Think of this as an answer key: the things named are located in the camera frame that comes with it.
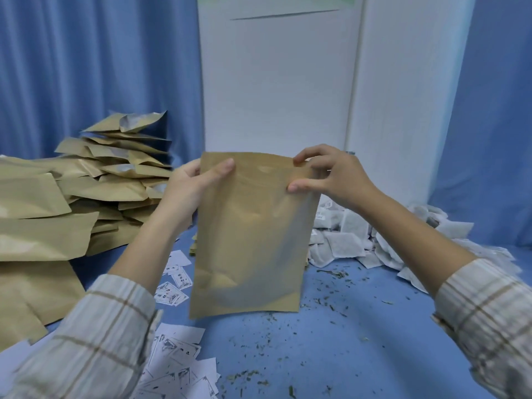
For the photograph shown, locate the person's right hand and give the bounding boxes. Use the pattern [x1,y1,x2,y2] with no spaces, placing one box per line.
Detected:
[287,144,377,214]

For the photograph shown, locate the person's left hand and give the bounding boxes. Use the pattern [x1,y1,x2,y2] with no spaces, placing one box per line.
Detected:
[160,157,237,237]

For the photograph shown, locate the pile of white tea bags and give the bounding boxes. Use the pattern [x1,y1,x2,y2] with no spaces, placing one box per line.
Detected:
[307,195,523,294]

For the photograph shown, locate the kraft paper pouch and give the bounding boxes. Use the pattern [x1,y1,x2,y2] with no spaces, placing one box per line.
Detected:
[189,151,321,320]

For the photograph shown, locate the pile of kraft pouches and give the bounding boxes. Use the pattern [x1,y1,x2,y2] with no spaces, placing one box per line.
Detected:
[0,111,175,354]

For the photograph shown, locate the white paper labels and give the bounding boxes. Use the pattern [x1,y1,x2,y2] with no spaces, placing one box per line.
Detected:
[0,241,221,399]

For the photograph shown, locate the person's right forearm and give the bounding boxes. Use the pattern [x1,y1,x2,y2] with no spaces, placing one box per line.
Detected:
[357,191,532,399]

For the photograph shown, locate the person's left forearm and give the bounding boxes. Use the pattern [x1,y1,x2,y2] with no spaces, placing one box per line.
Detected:
[0,219,196,399]

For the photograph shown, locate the blue curtain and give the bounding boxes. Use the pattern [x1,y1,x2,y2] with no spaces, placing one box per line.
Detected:
[428,0,532,248]
[0,0,204,167]

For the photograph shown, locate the blue table cover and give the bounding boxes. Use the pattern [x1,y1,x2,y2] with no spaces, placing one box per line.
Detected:
[0,232,532,399]

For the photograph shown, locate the white wall pipe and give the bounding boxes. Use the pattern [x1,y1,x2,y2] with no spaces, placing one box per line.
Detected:
[342,0,369,152]

